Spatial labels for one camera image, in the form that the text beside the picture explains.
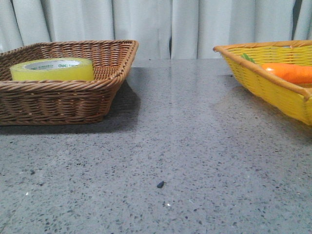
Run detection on yellow tape roll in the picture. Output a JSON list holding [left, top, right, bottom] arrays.
[[10, 57, 94, 81]]

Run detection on small black debris piece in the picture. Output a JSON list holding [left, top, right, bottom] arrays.
[[157, 181, 165, 188]]

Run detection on orange toy carrot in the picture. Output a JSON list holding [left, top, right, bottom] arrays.
[[255, 62, 312, 84]]

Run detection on brown wicker basket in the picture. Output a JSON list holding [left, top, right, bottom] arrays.
[[0, 39, 139, 125]]

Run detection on yellow woven basket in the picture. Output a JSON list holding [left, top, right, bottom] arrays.
[[213, 40, 312, 125]]

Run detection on white curtain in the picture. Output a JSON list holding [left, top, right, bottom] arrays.
[[0, 0, 312, 59]]

